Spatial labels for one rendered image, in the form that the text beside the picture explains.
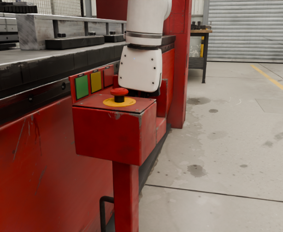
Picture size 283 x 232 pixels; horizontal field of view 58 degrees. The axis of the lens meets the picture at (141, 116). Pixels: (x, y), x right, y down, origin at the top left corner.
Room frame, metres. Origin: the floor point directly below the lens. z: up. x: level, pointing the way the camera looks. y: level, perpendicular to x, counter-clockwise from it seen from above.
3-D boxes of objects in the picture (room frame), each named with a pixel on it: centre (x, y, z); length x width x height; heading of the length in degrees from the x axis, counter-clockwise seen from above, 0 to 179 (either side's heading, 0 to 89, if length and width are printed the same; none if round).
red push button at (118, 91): (0.54, 0.05, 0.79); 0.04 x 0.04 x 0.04
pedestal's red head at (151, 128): (0.59, 0.04, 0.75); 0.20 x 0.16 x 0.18; 160
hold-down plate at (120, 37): (1.28, 0.10, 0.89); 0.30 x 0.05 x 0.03; 164
